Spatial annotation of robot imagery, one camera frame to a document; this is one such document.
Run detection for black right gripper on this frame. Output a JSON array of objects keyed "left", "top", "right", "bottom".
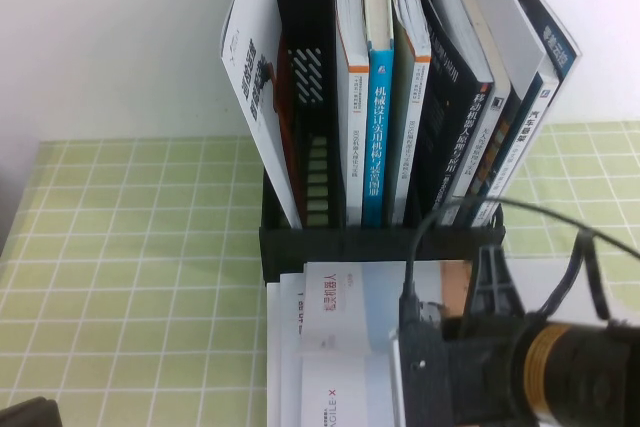
[{"left": 440, "top": 244, "right": 530, "bottom": 378}]

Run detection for black plastic book holder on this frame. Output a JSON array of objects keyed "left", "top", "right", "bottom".
[{"left": 258, "top": 0, "right": 507, "bottom": 284}]

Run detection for blue spine book cream pages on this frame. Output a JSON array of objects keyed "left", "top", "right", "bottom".
[{"left": 362, "top": 0, "right": 397, "bottom": 228}]

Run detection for white spine book blue logo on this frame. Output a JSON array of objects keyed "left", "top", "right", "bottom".
[{"left": 472, "top": 54, "right": 560, "bottom": 228}]

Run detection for white book orange band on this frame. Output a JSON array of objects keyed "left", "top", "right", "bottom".
[{"left": 333, "top": 0, "right": 371, "bottom": 227}]

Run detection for black book white spine text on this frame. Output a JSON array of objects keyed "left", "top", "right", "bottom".
[{"left": 415, "top": 0, "right": 496, "bottom": 227}]

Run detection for dark blue brochure white text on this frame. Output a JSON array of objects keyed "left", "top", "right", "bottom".
[{"left": 492, "top": 0, "right": 582, "bottom": 84}]

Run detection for plain white brochure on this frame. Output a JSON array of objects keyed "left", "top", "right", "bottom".
[{"left": 463, "top": 0, "right": 547, "bottom": 101}]

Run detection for green checked tablecloth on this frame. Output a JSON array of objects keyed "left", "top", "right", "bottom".
[{"left": 0, "top": 119, "right": 640, "bottom": 427}]

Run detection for white brochure dark bold text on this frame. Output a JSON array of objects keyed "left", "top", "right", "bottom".
[{"left": 219, "top": 0, "right": 305, "bottom": 229}]

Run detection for thick black right camera cable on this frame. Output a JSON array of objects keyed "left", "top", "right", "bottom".
[{"left": 401, "top": 196, "right": 640, "bottom": 323}]

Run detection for thin black right gripper cable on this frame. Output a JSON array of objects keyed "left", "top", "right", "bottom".
[{"left": 544, "top": 227, "right": 612, "bottom": 326}]

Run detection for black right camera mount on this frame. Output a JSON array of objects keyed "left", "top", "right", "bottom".
[{"left": 399, "top": 319, "right": 454, "bottom": 427}]

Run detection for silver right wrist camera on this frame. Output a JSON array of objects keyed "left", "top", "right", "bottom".
[{"left": 388, "top": 329, "right": 403, "bottom": 427}]

